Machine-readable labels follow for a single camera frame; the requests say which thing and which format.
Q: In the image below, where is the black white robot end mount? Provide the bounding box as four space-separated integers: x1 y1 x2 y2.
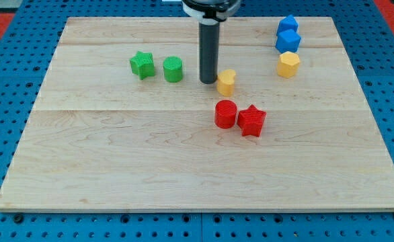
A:
182 0 241 25

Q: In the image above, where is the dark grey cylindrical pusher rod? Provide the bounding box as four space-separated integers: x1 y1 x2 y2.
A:
199 23 220 84

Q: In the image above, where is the green star block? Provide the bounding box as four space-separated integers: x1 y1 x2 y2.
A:
129 51 155 80

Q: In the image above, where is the red star block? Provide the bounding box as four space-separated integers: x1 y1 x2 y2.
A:
237 105 267 137

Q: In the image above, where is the green cylinder block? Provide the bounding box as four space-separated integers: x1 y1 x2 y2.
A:
163 56 183 83

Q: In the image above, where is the yellow heart block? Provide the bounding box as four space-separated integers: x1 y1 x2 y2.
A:
216 69 236 97

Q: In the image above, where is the blue cube block front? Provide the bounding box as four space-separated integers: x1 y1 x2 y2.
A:
275 30 301 53

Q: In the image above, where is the blue block rear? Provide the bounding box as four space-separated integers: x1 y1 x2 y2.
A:
276 15 299 35

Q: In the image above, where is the red cylinder block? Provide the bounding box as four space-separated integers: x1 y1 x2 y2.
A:
214 99 237 129

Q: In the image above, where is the yellow hexagon block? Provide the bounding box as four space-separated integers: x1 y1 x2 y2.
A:
276 51 301 78

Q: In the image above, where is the light wooden board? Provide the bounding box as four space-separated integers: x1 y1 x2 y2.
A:
0 17 394 213

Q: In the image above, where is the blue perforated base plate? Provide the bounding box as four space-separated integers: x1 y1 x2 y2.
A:
0 0 394 241

